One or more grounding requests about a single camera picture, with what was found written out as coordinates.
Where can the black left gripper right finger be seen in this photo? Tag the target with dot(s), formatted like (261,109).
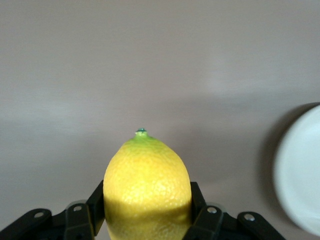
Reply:
(212,225)

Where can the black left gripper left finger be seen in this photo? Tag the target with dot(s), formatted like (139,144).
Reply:
(77,222)

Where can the yellow lemon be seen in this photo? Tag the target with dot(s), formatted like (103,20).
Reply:
(147,190)

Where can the beige plate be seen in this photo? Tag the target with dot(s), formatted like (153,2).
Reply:
(300,175)

